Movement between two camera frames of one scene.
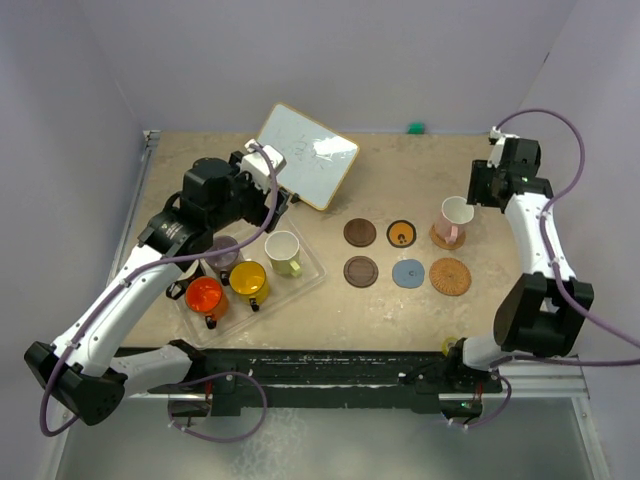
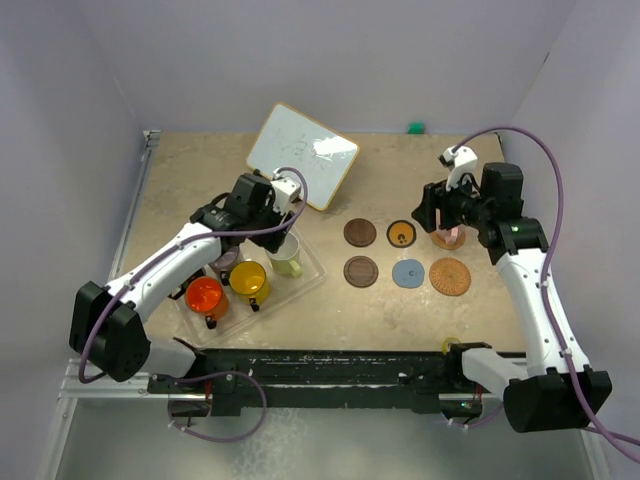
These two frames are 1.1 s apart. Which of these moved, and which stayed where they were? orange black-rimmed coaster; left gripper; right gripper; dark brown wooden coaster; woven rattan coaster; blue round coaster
Moved: left gripper; right gripper
Stayed: blue round coaster; woven rattan coaster; orange black-rimmed coaster; dark brown wooden coaster
